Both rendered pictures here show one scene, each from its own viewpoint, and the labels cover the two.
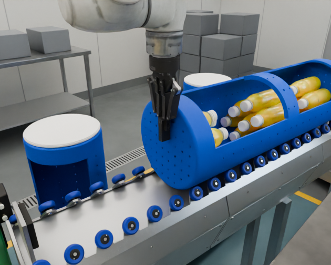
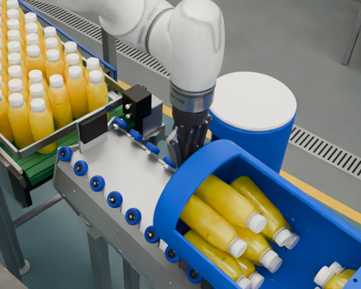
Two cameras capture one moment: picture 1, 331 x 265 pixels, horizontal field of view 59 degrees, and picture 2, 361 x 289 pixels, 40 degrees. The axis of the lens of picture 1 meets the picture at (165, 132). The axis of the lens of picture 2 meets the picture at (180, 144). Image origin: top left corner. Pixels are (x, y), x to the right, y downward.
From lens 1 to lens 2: 108 cm
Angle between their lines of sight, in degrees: 65
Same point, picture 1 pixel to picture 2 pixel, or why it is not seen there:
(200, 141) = (161, 204)
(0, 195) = (133, 99)
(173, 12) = (168, 67)
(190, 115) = (180, 178)
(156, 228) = (128, 227)
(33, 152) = not seen: hidden behind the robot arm
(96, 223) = (130, 178)
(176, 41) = (177, 97)
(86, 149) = (227, 133)
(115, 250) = (98, 199)
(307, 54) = not seen: outside the picture
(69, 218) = (134, 157)
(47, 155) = not seen: hidden behind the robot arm
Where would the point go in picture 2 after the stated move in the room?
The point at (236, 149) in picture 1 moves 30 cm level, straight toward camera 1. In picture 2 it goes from (199, 264) to (59, 243)
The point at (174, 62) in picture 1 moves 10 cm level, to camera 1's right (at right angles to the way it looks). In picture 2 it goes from (177, 114) to (185, 150)
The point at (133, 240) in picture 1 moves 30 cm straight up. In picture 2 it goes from (111, 210) to (105, 129)
